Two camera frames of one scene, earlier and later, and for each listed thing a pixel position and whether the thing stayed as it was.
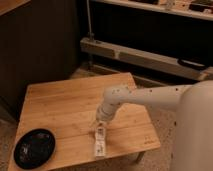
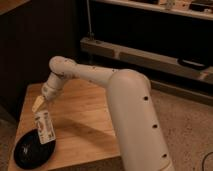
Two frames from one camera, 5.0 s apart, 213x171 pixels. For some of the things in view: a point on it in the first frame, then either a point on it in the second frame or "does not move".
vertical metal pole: [90, 34] does not move
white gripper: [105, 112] to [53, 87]
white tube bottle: [100, 141] to [44, 126]
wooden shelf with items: [198, 8] does not move
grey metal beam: [159, 62] does not move
